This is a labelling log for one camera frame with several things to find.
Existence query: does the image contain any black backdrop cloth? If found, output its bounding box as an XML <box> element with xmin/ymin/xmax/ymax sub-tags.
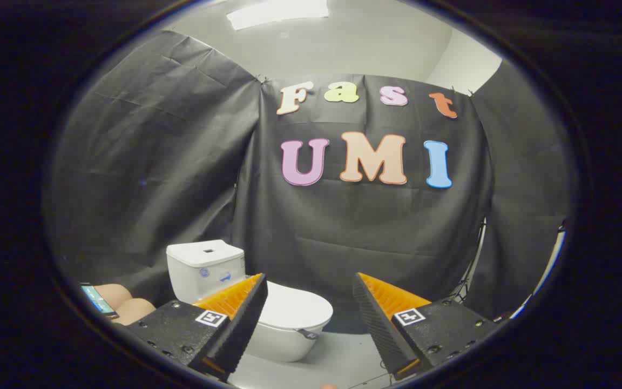
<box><xmin>46</xmin><ymin>30</ymin><xmax>571</xmax><ymax>325</ymax></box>

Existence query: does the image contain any smartphone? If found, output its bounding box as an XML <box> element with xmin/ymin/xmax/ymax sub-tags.
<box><xmin>80</xmin><ymin>283</ymin><xmax>119</xmax><ymax>319</ymax></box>

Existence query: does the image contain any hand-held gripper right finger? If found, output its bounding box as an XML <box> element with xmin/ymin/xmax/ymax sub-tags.
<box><xmin>353</xmin><ymin>272</ymin><xmax>498</xmax><ymax>382</ymax></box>

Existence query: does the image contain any white panel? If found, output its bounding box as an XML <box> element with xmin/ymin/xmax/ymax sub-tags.
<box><xmin>510</xmin><ymin>222</ymin><xmax>566</xmax><ymax>320</ymax></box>

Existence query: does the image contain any black tripod stand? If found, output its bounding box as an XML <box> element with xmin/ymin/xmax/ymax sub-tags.
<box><xmin>450</xmin><ymin>218</ymin><xmax>488</xmax><ymax>304</ymax></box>

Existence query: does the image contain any white toilet lid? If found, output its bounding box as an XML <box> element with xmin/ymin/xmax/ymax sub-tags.
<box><xmin>260</xmin><ymin>281</ymin><xmax>334</xmax><ymax>340</ymax></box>

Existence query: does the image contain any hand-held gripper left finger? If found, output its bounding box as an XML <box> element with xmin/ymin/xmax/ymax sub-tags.
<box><xmin>125</xmin><ymin>273</ymin><xmax>268</xmax><ymax>383</ymax></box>

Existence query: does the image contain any white toilet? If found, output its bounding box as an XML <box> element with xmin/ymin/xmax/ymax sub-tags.
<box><xmin>166</xmin><ymin>239</ymin><xmax>333</xmax><ymax>363</ymax></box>

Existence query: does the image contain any ceiling light panel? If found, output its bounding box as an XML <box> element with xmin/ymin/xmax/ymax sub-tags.
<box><xmin>227</xmin><ymin>0</ymin><xmax>330</xmax><ymax>31</ymax></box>

